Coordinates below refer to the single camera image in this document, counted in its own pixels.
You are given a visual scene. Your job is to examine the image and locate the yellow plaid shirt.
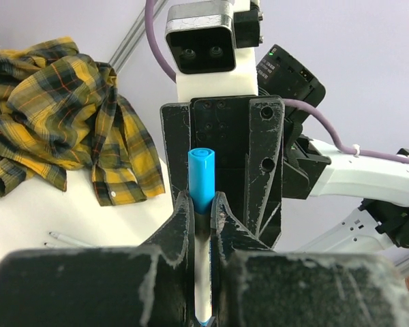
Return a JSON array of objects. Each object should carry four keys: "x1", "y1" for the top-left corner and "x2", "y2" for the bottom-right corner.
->
[{"x1": 0, "y1": 37, "x2": 165, "y2": 206}]

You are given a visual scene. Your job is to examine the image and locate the blue cap marker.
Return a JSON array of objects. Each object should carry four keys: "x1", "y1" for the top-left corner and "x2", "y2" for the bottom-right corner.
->
[{"x1": 48, "y1": 232, "x2": 93, "y2": 247}]

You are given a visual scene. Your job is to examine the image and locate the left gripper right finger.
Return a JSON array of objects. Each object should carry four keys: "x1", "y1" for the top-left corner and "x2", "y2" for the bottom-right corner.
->
[{"x1": 211, "y1": 192, "x2": 409, "y2": 327}]

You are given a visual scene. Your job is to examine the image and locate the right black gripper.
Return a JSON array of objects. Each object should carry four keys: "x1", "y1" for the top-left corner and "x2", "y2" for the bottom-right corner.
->
[{"x1": 160, "y1": 96, "x2": 284, "y2": 248}]

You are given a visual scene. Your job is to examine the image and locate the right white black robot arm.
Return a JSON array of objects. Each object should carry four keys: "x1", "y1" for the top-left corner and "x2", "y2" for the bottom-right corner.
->
[{"x1": 161, "y1": 46, "x2": 409, "y2": 252}]

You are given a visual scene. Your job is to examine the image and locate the cyan cap marker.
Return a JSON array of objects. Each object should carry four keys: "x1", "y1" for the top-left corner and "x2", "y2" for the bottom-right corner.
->
[{"x1": 188, "y1": 148, "x2": 215, "y2": 326}]

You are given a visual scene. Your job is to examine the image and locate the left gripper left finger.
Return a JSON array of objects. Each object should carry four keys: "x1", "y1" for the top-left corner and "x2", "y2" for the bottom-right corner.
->
[{"x1": 0, "y1": 191, "x2": 195, "y2": 326}]

